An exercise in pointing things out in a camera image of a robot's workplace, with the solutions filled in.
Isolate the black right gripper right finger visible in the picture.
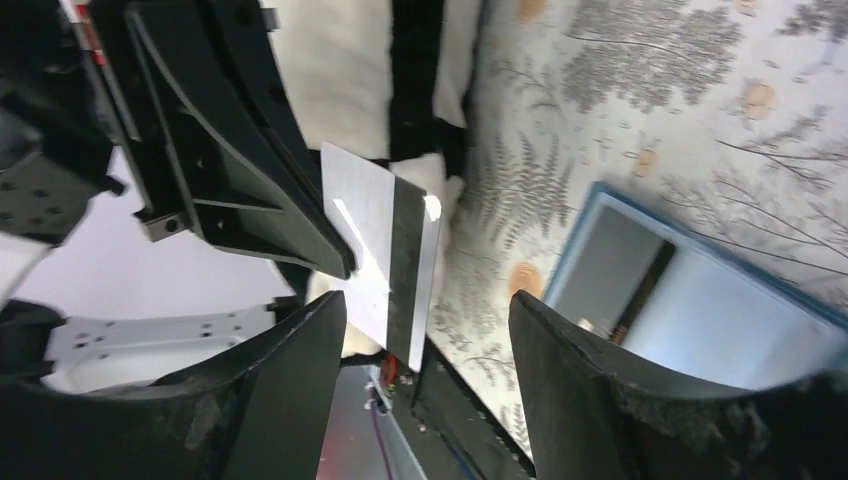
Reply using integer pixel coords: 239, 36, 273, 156
509, 291, 847, 479

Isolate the black white checkered pillow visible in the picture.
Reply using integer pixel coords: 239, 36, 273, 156
264, 0, 485, 359

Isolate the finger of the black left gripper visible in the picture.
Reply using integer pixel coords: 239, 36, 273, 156
211, 0, 322, 199

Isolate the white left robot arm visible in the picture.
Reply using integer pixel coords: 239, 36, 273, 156
1, 1, 354, 394

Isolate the floral table mat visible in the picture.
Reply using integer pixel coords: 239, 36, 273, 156
429, 1, 847, 453

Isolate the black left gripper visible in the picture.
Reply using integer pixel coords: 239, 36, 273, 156
1, 1, 355, 278

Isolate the blue leather card holder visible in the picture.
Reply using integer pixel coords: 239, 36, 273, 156
543, 182, 847, 390

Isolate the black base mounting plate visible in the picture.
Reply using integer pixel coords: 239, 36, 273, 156
374, 341, 536, 480

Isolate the white card black stripe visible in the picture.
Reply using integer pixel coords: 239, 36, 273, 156
321, 142, 442, 372

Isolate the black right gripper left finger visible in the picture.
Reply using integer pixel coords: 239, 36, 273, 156
1, 292, 346, 479

